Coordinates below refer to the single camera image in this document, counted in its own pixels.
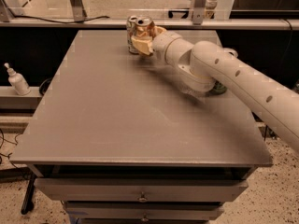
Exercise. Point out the white green 7up can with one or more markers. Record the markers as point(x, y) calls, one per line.
point(130, 24)

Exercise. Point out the metal frame post left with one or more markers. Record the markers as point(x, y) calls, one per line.
point(79, 13)

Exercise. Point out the top grey drawer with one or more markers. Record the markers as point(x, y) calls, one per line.
point(141, 190)

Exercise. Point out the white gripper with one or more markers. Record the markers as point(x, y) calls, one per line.
point(160, 43)

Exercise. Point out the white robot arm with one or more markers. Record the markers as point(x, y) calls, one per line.
point(204, 63)

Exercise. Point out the metal frame post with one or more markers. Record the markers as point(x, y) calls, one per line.
point(79, 13)
point(198, 11)

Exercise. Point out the grey cabinet with drawers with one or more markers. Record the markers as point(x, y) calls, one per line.
point(109, 114)

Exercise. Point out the orange soda can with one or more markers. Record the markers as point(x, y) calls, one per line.
point(144, 26)

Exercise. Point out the green soda can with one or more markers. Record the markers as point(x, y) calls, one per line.
point(218, 88)

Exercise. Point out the grey drawer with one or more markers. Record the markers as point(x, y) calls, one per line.
point(141, 190)
point(144, 211)

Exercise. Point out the metal frame post right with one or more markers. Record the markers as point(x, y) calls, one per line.
point(198, 11)

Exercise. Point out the white pump bottle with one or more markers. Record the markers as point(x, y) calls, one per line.
point(17, 81)

